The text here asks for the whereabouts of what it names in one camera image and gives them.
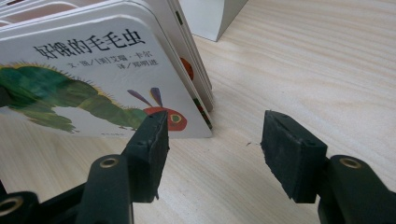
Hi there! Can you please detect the white caterpillar board book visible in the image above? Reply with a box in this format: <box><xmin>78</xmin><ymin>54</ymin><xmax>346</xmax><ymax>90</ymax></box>
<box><xmin>0</xmin><ymin>0</ymin><xmax>216</xmax><ymax>140</ymax></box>

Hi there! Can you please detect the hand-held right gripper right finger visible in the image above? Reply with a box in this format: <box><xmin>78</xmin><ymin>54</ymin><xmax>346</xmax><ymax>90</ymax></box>
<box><xmin>260</xmin><ymin>109</ymin><xmax>329</xmax><ymax>204</ymax></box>

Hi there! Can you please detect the grey metal expandable book rack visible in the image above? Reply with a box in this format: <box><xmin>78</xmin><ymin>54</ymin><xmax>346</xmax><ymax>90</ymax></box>
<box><xmin>177</xmin><ymin>0</ymin><xmax>250</xmax><ymax>43</ymax></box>

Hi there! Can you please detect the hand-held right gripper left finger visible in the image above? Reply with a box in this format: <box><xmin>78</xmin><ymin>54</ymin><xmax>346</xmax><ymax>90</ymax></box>
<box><xmin>120</xmin><ymin>110</ymin><xmax>171</xmax><ymax>203</ymax></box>

